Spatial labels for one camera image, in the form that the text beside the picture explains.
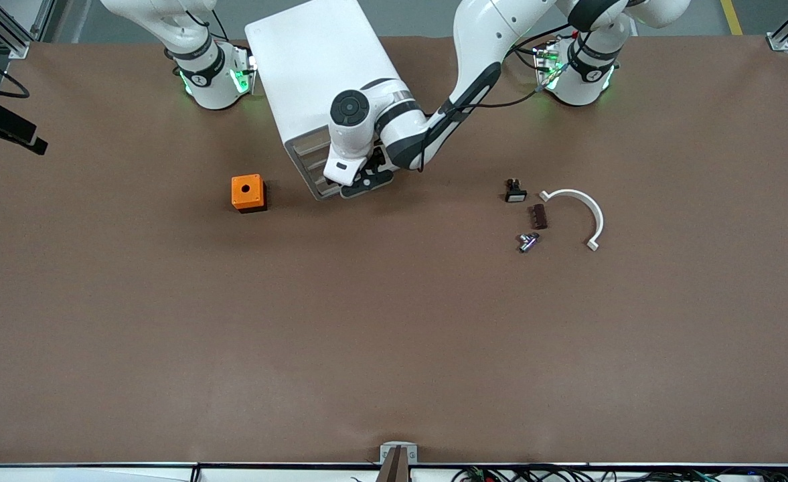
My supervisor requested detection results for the right arm base connector plate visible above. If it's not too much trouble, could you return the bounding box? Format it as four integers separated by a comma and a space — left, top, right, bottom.
232, 44, 259, 96

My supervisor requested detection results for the left arm base connector plate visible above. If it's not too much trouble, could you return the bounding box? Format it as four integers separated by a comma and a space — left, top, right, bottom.
533, 39, 565, 91

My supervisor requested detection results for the white drawer cabinet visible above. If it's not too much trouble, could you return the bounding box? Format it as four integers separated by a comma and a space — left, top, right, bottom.
244, 0, 404, 202

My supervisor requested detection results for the orange button box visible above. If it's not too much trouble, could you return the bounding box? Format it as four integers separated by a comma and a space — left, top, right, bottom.
231, 174, 267, 214

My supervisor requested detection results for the brown table mat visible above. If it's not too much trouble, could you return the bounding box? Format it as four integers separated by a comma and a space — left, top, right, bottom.
0, 35, 788, 466

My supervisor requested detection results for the white curved plastic clamp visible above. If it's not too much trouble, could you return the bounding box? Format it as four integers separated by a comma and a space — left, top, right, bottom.
540, 189, 605, 252

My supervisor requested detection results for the black left arm base cable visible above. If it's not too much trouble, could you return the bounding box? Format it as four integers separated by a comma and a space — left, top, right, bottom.
511, 27, 568, 71

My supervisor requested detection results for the grey metal bracket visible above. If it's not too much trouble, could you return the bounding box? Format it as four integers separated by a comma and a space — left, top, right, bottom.
380, 442, 418, 465

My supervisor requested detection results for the white table edge rail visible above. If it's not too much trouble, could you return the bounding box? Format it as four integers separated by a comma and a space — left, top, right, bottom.
0, 462, 788, 482

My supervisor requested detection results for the tangled cable bundle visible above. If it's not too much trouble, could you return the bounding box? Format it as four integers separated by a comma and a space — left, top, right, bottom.
451, 465, 788, 482

